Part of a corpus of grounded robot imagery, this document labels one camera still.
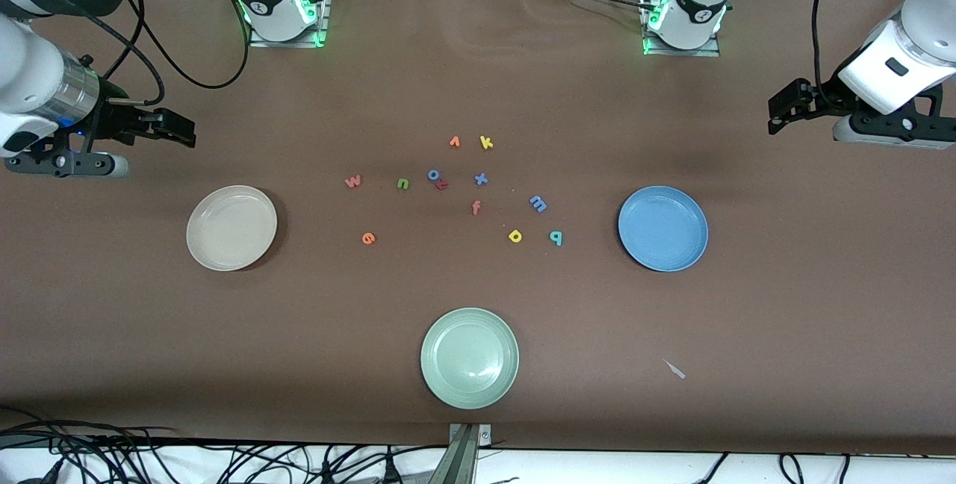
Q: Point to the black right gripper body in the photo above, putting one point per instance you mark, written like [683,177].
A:
[114,117]

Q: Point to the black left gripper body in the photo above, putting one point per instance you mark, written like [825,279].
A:
[824,102]

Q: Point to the red foam letter w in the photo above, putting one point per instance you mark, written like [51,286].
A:
[353,182]

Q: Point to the blue foam letter m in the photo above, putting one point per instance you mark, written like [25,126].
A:
[538,204]

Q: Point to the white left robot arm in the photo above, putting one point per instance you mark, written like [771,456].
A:
[698,13]

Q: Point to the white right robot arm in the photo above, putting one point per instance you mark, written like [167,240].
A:
[272,6]

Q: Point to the beige brown plate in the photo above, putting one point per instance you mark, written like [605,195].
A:
[231,228]

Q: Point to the blue plate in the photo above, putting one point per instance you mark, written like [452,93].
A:
[663,228]

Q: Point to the white tape scrap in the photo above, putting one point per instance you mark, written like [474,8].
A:
[674,369]

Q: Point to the yellow foam letter a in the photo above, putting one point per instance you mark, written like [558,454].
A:
[511,236]

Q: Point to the brown table cover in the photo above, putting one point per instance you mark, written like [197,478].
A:
[478,73]

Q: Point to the pale green plate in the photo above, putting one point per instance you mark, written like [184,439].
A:
[470,358]

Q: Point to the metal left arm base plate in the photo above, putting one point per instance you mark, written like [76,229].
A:
[683,53]

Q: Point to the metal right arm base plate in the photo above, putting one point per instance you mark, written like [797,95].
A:
[284,44]

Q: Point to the grey metal bracket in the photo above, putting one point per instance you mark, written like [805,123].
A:
[464,454]

